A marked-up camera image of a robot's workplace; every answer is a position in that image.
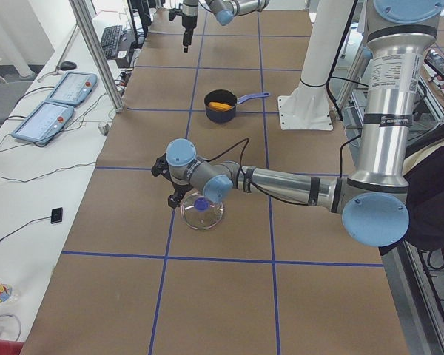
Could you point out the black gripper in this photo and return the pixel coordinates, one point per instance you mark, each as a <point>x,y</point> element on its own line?
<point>187,21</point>
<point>177,187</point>

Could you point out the glass pot lid blue knob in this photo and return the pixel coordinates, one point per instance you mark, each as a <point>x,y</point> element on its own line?
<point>200,213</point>

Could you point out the yellow plastic corn cob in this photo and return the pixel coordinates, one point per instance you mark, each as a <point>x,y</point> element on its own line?
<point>219,107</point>

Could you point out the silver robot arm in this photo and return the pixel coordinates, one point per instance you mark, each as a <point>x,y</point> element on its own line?
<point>223,11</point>
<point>372,199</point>

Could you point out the black keyboard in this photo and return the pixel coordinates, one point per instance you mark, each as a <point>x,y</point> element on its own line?
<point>110,41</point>

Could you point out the small silver metal cylinder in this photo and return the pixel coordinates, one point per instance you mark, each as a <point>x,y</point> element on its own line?
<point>103,128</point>

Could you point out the small black box device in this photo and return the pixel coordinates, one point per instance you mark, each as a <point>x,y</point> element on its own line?
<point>56,215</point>

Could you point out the upper blue teach pendant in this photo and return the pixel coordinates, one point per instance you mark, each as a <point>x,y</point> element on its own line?
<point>73,88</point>

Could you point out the blue teach pendant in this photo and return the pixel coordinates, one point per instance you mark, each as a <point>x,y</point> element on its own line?
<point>73,88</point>
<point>43,123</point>

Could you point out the black computer mouse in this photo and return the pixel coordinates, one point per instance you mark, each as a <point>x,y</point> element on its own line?
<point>67,65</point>

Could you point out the lower blue teach pendant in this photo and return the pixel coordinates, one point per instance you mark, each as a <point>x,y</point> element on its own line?
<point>43,123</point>

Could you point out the person in black jacket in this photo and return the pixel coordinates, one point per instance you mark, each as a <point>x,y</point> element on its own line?
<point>424,171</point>

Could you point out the black smartphone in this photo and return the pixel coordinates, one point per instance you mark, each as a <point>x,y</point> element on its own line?
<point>435,61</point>

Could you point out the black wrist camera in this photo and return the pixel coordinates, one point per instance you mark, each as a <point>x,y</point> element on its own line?
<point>174,12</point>
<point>161,168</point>

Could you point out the blue saucepan with handle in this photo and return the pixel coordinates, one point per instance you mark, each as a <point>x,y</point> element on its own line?
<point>227,97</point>

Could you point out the aluminium frame post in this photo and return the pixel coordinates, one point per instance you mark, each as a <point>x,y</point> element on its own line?
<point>84,22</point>

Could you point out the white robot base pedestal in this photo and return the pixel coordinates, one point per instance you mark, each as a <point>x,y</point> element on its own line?
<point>307,108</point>

